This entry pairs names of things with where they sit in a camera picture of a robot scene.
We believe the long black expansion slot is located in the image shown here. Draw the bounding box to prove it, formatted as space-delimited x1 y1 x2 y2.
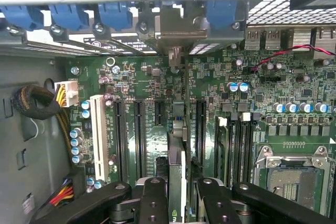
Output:
133 99 147 180
112 99 129 183
195 99 207 168

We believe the CPU socket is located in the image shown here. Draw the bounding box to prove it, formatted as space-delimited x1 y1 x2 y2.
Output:
253 144 332 224

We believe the white expansion slot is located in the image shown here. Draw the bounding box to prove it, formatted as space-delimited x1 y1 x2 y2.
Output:
90 94 110 185

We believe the short black expansion slot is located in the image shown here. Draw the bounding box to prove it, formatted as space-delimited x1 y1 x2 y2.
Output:
154 100 166 127

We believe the green motherboard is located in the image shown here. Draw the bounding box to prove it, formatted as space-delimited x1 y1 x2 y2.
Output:
64 48 336 224

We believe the open black PC case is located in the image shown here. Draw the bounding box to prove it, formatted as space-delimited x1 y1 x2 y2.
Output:
0 0 336 224

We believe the white power connector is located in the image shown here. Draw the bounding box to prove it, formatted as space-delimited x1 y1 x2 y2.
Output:
54 80 79 108

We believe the blue slot retainer clip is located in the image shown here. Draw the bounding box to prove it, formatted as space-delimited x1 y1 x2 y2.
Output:
97 2 133 32
48 3 90 32
0 5 44 31
206 0 238 31

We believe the red yellow wire bundle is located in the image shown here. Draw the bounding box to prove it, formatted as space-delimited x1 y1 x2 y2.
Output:
48 178 76 208

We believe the black sleeved wire bundle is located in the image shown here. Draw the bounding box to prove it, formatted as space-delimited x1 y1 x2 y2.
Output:
12 84 64 120

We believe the red black twisted wire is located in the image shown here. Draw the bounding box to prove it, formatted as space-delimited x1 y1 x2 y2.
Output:
249 43 336 75

